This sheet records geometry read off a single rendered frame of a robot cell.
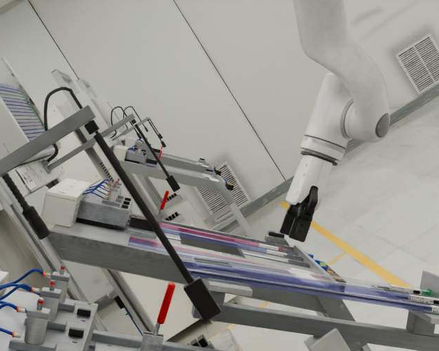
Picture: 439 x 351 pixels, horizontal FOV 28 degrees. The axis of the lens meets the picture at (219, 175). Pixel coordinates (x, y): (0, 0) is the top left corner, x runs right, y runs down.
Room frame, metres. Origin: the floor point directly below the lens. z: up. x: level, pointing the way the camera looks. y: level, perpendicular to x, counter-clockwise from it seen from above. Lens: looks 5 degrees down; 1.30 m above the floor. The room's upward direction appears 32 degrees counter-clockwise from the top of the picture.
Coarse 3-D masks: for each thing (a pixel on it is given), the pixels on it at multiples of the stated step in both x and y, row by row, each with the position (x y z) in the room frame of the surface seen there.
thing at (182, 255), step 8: (184, 256) 1.64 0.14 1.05; (192, 256) 1.64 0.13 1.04; (200, 256) 1.64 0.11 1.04; (224, 264) 1.64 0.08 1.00; (232, 264) 1.64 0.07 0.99; (240, 264) 1.65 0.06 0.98; (248, 264) 1.65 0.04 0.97; (256, 264) 1.66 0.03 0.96; (272, 272) 1.65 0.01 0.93; (280, 272) 1.65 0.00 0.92; (288, 272) 1.65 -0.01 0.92; (296, 272) 1.65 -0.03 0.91; (304, 272) 1.65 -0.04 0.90; (320, 280) 1.66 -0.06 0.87; (328, 280) 1.66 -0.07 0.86; (336, 280) 1.66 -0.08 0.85; (344, 280) 1.66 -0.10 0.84; (352, 280) 1.66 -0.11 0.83; (360, 280) 1.67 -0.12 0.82; (376, 288) 1.66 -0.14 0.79; (384, 288) 1.66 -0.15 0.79
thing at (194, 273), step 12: (192, 276) 1.42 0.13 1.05; (204, 276) 1.42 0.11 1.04; (216, 276) 1.42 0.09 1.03; (228, 276) 1.42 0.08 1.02; (240, 276) 1.43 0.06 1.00; (276, 288) 1.43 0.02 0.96; (288, 288) 1.43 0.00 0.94; (300, 288) 1.43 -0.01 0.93; (312, 288) 1.43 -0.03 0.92; (360, 300) 1.44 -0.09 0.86; (372, 300) 1.44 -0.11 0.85; (384, 300) 1.44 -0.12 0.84; (396, 300) 1.45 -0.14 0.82
